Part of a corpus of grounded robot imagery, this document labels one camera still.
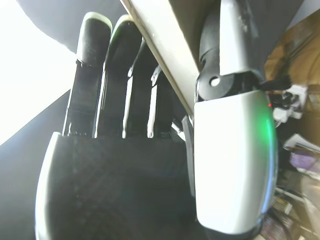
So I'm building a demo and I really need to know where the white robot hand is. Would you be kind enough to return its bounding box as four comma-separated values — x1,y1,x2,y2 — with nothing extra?
34,0,280,240

